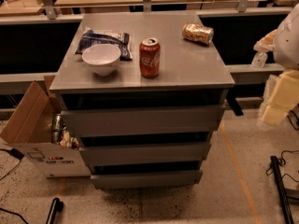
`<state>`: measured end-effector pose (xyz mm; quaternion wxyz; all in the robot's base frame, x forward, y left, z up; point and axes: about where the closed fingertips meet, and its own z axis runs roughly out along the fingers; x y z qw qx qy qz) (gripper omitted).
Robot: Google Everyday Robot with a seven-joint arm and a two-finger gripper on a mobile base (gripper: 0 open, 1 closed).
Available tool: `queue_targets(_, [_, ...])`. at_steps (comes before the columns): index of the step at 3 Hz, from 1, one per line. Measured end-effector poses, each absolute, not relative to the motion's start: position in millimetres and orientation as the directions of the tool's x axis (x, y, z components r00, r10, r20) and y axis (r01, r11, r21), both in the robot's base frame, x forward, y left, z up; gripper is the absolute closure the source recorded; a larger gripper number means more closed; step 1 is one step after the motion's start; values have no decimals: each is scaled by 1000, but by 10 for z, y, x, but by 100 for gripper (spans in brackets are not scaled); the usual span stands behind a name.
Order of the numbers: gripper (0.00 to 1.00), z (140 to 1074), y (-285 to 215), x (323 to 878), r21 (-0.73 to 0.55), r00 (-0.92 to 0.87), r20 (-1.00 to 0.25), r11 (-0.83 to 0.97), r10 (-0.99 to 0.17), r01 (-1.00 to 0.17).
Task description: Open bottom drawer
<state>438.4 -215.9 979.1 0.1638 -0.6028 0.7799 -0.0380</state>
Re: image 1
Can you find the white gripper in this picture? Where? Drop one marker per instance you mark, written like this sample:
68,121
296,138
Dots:
288,44

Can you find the grey bottom drawer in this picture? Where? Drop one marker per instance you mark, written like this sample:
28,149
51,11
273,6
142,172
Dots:
145,180

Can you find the grey drawer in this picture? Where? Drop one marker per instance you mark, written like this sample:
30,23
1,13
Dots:
140,154
145,180
135,121

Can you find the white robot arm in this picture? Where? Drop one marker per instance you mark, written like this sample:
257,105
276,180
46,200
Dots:
284,43

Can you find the grey top drawer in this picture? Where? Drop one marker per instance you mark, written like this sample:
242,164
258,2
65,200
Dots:
135,121

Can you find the grey middle drawer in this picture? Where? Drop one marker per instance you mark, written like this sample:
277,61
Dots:
140,154

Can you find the grey drawer cabinet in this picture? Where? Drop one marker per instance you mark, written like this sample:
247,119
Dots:
189,75

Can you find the open cardboard box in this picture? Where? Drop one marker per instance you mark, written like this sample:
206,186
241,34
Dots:
29,131

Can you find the black tripod leg right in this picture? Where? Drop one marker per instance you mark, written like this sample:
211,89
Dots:
287,213

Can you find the clear sanitizer pump bottle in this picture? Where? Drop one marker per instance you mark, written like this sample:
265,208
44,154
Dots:
259,59

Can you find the gold can lying down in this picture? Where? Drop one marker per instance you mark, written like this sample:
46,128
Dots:
197,33

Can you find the red coca-cola can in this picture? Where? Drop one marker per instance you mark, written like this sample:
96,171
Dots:
149,57

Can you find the white bowl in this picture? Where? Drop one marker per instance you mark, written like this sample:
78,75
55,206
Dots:
102,59

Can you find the blue chip bag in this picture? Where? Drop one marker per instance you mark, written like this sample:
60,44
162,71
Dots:
91,38

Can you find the silver can in box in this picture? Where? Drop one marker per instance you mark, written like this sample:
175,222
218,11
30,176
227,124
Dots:
56,128

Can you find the black stand bottom left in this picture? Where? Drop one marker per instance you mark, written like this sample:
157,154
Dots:
56,206

